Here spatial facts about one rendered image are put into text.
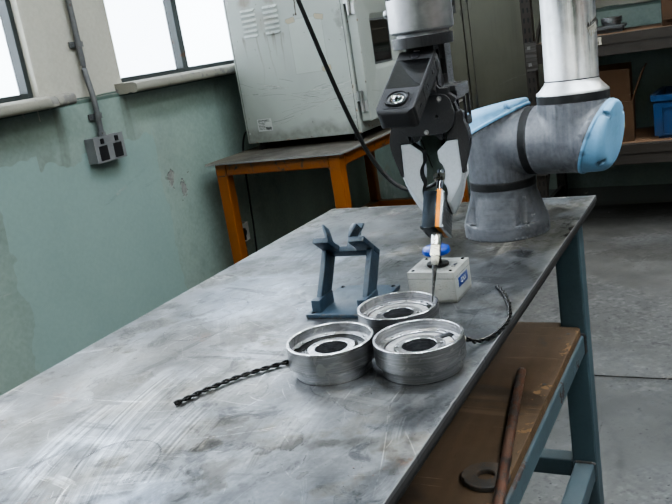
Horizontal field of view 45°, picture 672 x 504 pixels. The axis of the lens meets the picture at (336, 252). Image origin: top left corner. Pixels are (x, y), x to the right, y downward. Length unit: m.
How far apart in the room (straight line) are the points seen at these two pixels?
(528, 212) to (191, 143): 2.12
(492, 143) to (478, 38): 3.41
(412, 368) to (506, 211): 0.58
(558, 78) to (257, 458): 0.81
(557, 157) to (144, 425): 0.78
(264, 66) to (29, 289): 1.34
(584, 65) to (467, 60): 3.49
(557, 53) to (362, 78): 1.90
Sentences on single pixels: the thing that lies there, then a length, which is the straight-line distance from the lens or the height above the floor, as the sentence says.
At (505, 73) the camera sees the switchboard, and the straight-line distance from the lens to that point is 4.76.
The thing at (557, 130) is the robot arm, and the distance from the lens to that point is 1.34.
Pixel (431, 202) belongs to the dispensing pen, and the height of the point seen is 0.98.
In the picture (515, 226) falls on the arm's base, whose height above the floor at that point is 0.83.
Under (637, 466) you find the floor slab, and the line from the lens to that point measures 2.29.
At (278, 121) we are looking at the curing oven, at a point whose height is 0.89.
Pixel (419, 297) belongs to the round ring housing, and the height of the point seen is 0.83.
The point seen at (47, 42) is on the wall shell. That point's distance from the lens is 2.86.
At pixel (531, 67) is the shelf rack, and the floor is 0.89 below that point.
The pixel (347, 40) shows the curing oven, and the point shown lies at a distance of 3.18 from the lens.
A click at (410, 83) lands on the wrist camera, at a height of 1.12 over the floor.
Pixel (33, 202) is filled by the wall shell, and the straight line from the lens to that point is 2.71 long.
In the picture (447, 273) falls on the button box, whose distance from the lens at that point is 1.12.
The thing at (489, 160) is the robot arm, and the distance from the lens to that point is 1.40.
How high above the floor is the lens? 1.18
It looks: 15 degrees down
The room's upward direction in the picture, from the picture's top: 9 degrees counter-clockwise
